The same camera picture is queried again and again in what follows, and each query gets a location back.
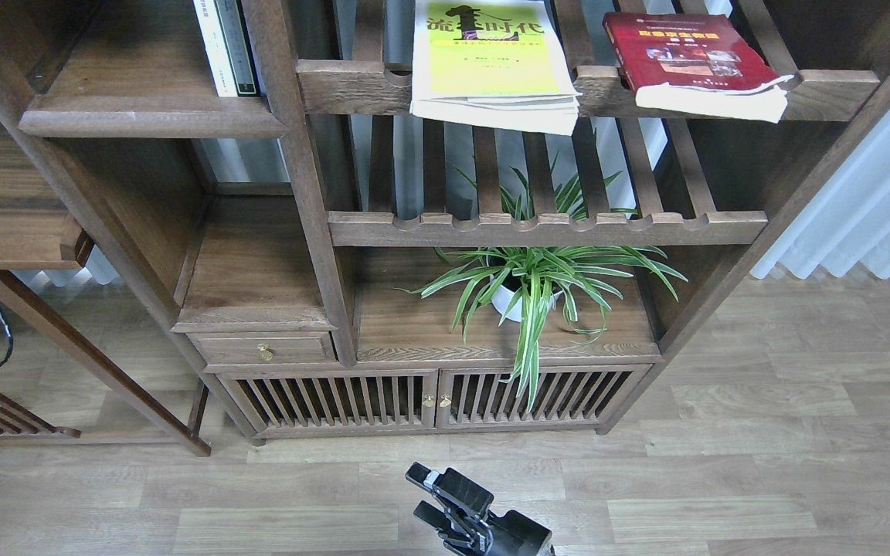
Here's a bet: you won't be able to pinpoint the red cover book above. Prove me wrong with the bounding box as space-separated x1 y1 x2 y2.
603 12 791 123

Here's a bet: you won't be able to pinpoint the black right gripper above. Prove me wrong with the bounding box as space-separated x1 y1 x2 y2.
406 462 555 555

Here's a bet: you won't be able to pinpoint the dark green spine book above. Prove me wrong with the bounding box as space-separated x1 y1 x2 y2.
215 0 260 97

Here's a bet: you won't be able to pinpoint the white plant pot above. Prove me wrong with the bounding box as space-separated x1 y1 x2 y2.
490 266 565 327

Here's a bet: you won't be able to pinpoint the dark wooden bookshelf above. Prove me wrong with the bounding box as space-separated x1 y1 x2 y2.
0 1 890 439

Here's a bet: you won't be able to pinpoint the yellow-green cover book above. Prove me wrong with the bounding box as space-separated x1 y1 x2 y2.
409 1 579 136

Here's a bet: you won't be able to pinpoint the white curtain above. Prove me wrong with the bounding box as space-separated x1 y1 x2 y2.
751 109 890 279

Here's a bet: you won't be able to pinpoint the brass drawer knob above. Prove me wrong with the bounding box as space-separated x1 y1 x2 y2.
257 344 275 361

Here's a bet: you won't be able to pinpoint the green spider plant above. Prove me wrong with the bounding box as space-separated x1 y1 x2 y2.
401 154 689 414

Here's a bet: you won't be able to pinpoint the white spine book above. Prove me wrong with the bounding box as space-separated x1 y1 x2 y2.
193 0 238 97

